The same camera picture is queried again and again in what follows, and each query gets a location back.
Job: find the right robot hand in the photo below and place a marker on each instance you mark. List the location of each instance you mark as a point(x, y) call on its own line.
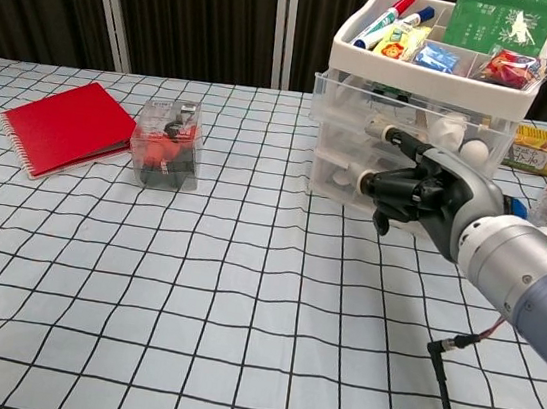
point(448, 197)

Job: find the transparent plastic drawer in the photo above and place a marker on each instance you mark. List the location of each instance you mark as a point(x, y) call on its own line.
point(336, 185)
point(348, 98)
point(347, 146)

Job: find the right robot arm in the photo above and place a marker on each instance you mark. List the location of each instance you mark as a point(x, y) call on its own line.
point(522, 272)

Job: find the white drawer organizer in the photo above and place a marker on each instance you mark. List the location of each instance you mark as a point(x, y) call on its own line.
point(420, 83)

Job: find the clear box with red contents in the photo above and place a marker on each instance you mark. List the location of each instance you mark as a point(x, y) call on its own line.
point(167, 150)

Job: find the white ping pong ball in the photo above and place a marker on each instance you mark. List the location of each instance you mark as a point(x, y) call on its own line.
point(474, 151)

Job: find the yellow label tea bottle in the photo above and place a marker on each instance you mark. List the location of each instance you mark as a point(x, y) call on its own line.
point(538, 151)

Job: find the green toy tank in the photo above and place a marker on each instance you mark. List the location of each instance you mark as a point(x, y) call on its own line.
point(391, 93)

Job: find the small blue packet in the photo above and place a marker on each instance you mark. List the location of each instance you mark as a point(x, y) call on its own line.
point(436, 57)

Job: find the red candy packet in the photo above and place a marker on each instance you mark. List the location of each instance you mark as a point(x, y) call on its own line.
point(508, 66)

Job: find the yellow lion snack packet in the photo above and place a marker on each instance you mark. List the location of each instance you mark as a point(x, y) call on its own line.
point(395, 49)

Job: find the blue-capped whiteboard marker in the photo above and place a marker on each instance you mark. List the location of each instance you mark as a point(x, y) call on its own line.
point(422, 14)

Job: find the red-capped whiteboard marker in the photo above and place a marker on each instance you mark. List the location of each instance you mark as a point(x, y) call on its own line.
point(380, 24)

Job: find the checkered tablecloth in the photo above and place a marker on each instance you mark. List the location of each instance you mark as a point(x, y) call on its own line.
point(165, 301)

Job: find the black folding partition screen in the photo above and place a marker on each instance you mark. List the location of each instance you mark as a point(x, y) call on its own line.
point(203, 13)

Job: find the red spiral notebook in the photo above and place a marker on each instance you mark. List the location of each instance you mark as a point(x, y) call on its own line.
point(67, 124)

